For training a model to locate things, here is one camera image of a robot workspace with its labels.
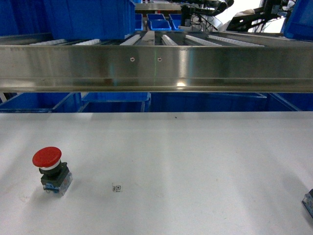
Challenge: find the red mushroom push button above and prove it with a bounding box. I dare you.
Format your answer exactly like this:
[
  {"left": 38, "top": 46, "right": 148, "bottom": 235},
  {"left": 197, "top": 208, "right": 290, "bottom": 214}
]
[{"left": 32, "top": 146, "right": 72, "bottom": 196}]

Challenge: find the blue bin below shelf right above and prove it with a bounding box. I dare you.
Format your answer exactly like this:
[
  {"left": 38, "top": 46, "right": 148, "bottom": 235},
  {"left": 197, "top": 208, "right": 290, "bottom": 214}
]
[{"left": 150, "top": 92, "right": 267, "bottom": 112}]

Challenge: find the blue bin below shelf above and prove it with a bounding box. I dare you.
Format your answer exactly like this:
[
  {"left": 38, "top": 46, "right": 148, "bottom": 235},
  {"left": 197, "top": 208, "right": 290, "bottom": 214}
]
[
  {"left": 150, "top": 92, "right": 267, "bottom": 112},
  {"left": 0, "top": 93, "right": 82, "bottom": 113},
  {"left": 79, "top": 92, "right": 151, "bottom": 113}
]

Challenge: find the blue bin below shelf centre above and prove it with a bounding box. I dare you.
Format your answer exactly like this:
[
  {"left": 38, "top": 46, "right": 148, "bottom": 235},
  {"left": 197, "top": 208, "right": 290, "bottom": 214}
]
[{"left": 79, "top": 92, "right": 151, "bottom": 113}]

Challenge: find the blue bin below shelf left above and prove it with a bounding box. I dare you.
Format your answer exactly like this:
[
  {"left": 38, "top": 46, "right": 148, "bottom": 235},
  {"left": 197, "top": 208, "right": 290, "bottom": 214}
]
[{"left": 0, "top": 93, "right": 82, "bottom": 113}]

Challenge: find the large blue bin upper shelf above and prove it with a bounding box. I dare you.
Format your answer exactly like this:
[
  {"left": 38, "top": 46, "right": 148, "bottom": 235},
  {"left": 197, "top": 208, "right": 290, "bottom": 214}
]
[{"left": 44, "top": 0, "right": 135, "bottom": 40}]

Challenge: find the small QR code tag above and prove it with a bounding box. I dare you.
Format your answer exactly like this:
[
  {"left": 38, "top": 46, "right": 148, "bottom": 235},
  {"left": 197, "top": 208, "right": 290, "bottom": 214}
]
[{"left": 112, "top": 182, "right": 123, "bottom": 192}]

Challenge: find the small blue bins background row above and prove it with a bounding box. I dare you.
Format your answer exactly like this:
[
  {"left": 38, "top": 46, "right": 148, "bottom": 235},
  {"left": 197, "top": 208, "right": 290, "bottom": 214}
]
[{"left": 135, "top": 14, "right": 181, "bottom": 31}]

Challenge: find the blue bin upper right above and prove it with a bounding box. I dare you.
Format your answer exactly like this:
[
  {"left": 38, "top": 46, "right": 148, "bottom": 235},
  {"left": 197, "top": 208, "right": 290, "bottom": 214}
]
[{"left": 283, "top": 0, "right": 313, "bottom": 41}]

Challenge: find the push button at right edge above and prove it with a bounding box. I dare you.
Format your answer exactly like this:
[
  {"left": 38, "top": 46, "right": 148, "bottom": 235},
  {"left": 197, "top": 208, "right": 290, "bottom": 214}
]
[{"left": 302, "top": 189, "right": 313, "bottom": 218}]

